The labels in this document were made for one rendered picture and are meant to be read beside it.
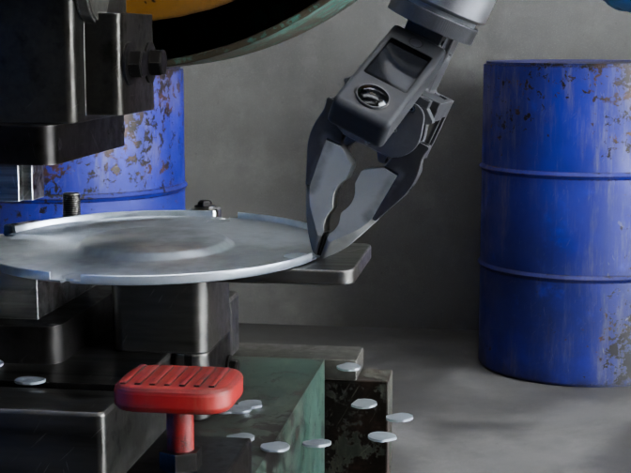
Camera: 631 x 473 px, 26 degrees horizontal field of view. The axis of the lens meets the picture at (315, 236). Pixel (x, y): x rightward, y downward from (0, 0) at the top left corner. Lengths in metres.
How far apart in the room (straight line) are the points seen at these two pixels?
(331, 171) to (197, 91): 3.46
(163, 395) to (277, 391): 0.44
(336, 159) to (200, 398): 0.34
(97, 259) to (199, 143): 3.44
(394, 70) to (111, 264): 0.27
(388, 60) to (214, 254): 0.21
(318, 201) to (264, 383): 0.24
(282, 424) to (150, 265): 0.17
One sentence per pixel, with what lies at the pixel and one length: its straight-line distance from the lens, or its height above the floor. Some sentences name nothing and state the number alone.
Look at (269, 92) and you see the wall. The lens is 4.47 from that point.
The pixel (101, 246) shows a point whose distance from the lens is 1.11.
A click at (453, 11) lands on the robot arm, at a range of 1.03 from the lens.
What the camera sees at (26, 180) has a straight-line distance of 1.16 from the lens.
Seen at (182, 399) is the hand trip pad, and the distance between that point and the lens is 0.78.
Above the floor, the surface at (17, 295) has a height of 0.75.
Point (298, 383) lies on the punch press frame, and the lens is 1.25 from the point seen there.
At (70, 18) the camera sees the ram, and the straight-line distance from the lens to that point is 1.07.
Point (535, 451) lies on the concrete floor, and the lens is 3.24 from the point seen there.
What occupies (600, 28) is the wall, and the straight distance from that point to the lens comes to 4.40.
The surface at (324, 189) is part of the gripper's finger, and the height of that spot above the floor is 0.84.
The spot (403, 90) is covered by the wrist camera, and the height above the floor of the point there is 0.92.
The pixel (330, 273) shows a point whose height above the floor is 0.78.
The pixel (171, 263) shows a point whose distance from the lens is 1.07.
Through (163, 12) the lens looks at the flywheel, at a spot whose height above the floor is 0.98.
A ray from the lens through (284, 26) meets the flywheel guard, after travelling 1.40.
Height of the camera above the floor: 0.96
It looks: 8 degrees down
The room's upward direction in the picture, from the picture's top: straight up
